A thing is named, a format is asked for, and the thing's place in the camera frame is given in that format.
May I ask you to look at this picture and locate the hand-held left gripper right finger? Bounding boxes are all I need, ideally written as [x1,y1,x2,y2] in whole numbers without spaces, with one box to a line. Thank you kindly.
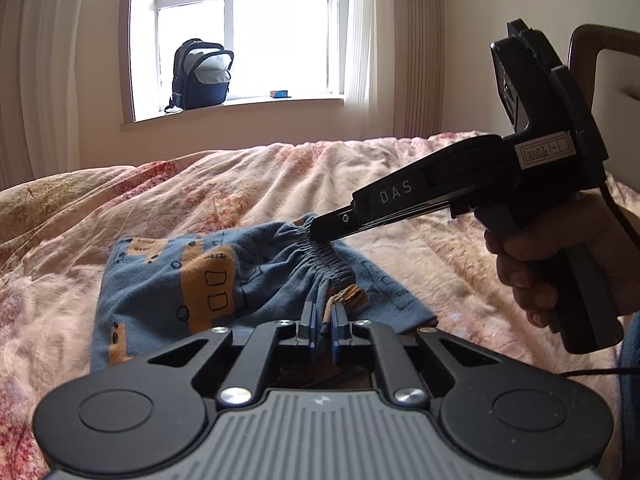
[329,305,503,407]

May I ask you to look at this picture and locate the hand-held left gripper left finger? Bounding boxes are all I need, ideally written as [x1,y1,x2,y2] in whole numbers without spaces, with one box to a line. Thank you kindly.
[145,300,319,409]

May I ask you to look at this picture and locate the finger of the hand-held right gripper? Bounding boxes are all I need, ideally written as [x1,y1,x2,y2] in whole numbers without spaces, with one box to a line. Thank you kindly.
[305,200,454,242]

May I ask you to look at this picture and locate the blue pants with orange print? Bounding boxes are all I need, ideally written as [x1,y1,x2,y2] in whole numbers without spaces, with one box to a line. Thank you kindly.
[90,212,438,373]

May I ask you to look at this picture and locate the person's right hand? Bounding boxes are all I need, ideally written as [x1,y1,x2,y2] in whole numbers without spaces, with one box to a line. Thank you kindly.
[483,192,640,322]

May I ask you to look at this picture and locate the wooden padded headboard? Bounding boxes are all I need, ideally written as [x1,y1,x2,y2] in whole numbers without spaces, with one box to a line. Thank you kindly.
[569,24,640,173]

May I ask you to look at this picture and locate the beige curtain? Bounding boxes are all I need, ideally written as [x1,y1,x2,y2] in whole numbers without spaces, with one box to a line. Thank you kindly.
[344,0,446,141]
[0,0,136,188]

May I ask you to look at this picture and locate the pink floral bed blanket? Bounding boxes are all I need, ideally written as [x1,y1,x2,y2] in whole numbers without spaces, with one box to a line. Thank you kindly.
[0,132,626,480]

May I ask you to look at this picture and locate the dark blue backpack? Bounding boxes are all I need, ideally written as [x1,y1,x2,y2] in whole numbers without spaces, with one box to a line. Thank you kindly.
[164,38,236,113]

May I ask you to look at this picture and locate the white framed window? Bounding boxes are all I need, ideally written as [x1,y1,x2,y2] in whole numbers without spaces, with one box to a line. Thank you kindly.
[120,0,353,132]

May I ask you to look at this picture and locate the person's blue clothing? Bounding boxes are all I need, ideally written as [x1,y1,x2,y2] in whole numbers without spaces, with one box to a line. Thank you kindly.
[618,310,640,480]

